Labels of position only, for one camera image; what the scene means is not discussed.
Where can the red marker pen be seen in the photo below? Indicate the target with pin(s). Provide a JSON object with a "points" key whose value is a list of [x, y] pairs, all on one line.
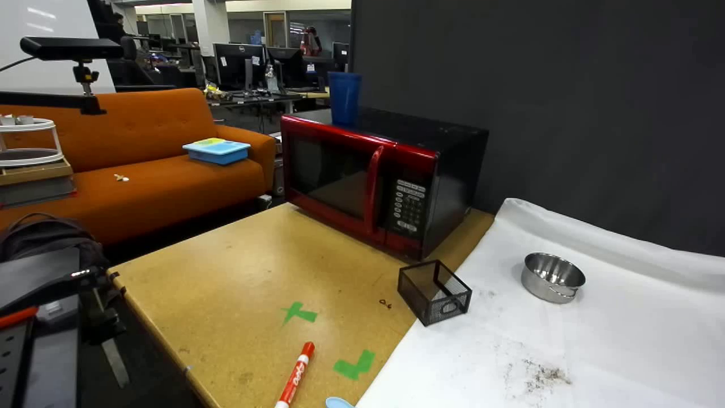
{"points": [[294, 377]]}

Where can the orange sofa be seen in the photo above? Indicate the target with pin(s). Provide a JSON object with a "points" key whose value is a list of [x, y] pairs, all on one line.
{"points": [[129, 171]]}

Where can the red and black microwave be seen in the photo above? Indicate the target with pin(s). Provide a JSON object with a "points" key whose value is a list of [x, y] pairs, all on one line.
{"points": [[396, 181]]}

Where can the stack of books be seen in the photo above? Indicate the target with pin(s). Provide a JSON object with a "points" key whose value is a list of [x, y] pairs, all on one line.
{"points": [[31, 162]]}

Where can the light blue book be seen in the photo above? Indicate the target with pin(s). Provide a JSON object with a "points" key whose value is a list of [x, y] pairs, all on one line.
{"points": [[218, 150]]}

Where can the black camera on stand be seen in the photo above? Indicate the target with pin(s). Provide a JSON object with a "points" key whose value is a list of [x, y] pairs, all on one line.
{"points": [[80, 53]]}

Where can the black mesh box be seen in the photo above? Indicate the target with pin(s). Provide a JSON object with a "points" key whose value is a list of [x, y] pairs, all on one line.
{"points": [[434, 292]]}

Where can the black backdrop curtain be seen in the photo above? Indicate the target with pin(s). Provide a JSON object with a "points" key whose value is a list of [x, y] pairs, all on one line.
{"points": [[604, 110]]}

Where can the small steel bowl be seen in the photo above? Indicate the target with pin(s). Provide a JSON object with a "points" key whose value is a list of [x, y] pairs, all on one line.
{"points": [[551, 279]]}

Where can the blue plastic cup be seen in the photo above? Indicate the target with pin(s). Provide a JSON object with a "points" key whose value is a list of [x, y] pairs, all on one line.
{"points": [[344, 91]]}

